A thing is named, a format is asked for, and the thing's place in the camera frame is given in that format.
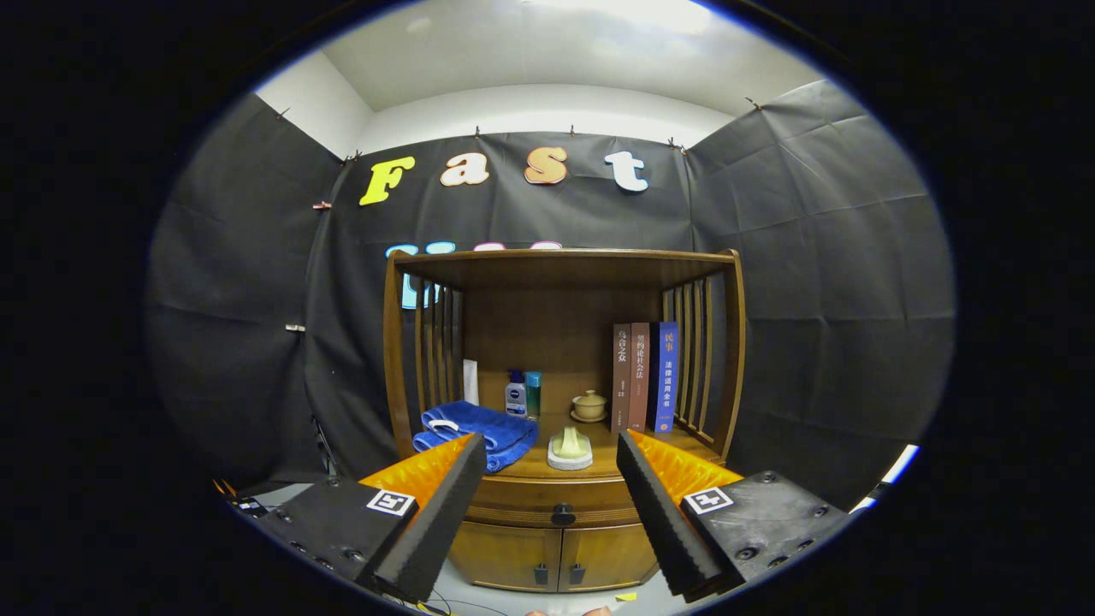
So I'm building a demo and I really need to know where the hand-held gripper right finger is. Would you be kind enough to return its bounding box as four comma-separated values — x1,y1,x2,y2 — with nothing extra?
616,429,856,603

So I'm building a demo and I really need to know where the wooden countertop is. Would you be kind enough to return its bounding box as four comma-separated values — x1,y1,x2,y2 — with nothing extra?
415,411,715,482

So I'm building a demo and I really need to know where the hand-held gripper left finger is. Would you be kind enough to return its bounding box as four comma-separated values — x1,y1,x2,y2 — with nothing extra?
242,434,487,605

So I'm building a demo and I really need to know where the cream handled white scrub sponge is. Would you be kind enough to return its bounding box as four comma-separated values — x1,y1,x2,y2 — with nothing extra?
547,426,594,471

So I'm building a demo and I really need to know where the wooden cabinet door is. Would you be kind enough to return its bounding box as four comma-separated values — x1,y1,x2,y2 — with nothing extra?
447,522,563,593
559,522,658,591

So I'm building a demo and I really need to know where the reddish brown book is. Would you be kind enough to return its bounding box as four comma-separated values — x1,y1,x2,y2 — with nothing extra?
629,323,653,431

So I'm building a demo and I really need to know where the blue book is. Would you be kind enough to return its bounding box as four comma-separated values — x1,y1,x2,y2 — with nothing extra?
648,321,679,435

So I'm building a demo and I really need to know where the brown wooden cabinet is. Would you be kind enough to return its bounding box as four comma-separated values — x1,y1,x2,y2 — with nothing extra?
382,248,747,594

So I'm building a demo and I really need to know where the wooden drawer with black knob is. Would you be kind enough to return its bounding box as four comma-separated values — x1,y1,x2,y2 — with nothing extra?
466,475,642,529

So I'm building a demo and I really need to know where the dark brown book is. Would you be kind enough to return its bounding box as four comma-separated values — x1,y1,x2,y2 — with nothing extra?
612,324,634,431

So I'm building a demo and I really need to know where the folded blue towel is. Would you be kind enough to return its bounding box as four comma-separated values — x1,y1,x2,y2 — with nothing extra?
413,400,540,474

